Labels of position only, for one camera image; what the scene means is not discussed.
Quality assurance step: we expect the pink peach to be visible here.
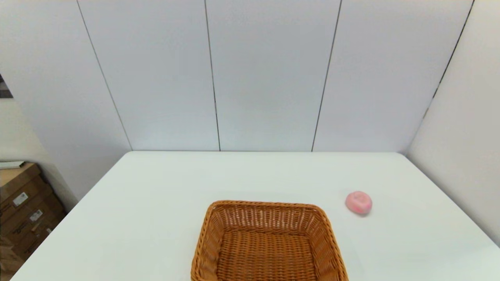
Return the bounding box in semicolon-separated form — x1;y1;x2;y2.
345;191;373;215

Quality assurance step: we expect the brown cardboard box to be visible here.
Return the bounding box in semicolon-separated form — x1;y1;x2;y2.
0;219;66;263
0;163;55;223
0;193;66;245

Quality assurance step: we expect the brown woven wicker basket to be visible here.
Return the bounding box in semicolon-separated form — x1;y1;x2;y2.
190;200;349;281

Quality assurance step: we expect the dark striped wall fixture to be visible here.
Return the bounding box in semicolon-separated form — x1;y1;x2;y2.
0;73;14;99

